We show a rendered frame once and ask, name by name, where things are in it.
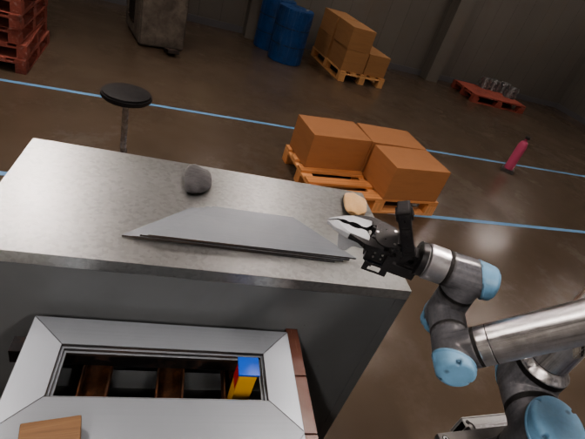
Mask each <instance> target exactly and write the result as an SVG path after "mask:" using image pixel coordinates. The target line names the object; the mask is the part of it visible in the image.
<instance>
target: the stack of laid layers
mask: <svg viewBox="0 0 585 439"><path fill-rule="evenodd" d="M66 355H88V356H108V357H128V358H148V359H168V360H187V361H227V362H238V357H254V358H259V373H260V377H259V392H260V400H247V401H269V400H268V394H267V386H266V372H265V363H264V356H263V354H248V353H231V352H214V351H197V350H179V349H162V348H128V347H110V346H92V345H75V344H62V346H61V348H60V351H59V354H58V357H57V361H56V364H55V367H54V369H53V372H52V375H51V377H50V381H49V384H48V387H47V389H46V392H45V395H44V396H61V395H54V393H55V390H56V386H57V382H58V379H59V376H60V374H61V370H62V367H63V365H64V360H65V357H66ZM66 397H104V396H66ZM111 398H149V397H111ZM156 399H192V398H156ZM201 400H237V399H201Z"/></svg>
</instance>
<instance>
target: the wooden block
mask: <svg viewBox="0 0 585 439"><path fill-rule="evenodd" d="M81 427H82V416H81V415H74V416H68V417H62V418H56V419H50V420H44V421H38V422H27V423H21V424H20V427H19V433H18V439H81Z"/></svg>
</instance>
